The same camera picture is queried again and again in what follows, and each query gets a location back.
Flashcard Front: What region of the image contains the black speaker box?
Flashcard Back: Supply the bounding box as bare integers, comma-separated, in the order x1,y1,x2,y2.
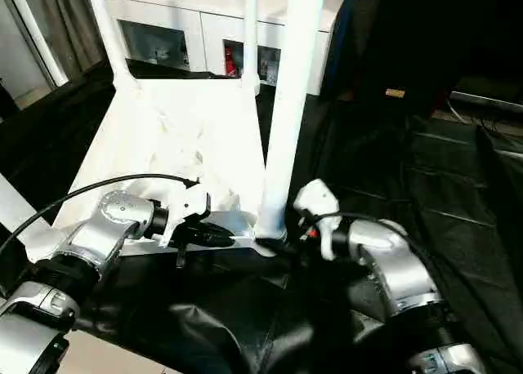
322,0,455,110

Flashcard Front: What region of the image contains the white plastic table top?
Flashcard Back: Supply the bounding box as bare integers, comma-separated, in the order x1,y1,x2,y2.
24,78,288,261

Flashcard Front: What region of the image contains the black plastic mat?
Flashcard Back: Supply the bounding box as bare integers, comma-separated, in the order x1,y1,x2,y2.
0,57,523,374

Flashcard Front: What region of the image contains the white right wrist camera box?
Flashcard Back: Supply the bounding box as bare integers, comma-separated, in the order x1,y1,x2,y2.
292,177,342,262

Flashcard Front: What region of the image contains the white plastic table leg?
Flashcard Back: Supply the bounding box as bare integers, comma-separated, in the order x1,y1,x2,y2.
0,172,63,261
254,0,329,245
239,0,262,94
83,0,141,92

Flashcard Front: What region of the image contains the white door frame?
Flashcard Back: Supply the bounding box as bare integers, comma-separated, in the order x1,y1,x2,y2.
7,0,71,88

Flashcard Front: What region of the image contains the white glass-door cabinet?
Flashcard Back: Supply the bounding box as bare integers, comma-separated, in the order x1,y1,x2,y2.
101,0,349,96

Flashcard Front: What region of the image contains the black television edge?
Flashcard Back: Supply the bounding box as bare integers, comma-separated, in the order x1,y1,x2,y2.
448,87,523,110

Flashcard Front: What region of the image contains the grey curtain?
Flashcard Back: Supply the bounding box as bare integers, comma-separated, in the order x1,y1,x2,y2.
44,0,106,72

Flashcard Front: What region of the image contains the red packet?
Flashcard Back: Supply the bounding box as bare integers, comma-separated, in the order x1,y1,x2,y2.
223,44,239,78

